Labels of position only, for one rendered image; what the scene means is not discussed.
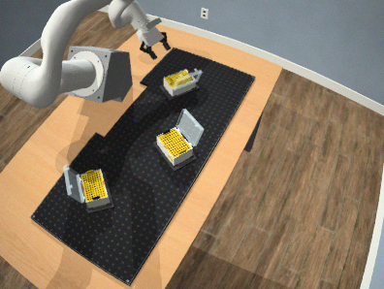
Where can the yellow pipette tip rack insert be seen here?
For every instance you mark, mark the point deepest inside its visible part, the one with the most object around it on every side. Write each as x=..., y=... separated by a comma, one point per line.
x=174, y=142
x=171, y=80

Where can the yellow tip rack plate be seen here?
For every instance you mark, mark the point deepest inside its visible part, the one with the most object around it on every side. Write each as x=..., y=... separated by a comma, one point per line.
x=93, y=185

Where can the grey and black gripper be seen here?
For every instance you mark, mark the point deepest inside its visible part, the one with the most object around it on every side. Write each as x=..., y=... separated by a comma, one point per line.
x=152, y=37

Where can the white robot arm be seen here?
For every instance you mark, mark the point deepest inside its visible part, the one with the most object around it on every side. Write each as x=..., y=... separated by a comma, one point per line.
x=39, y=87

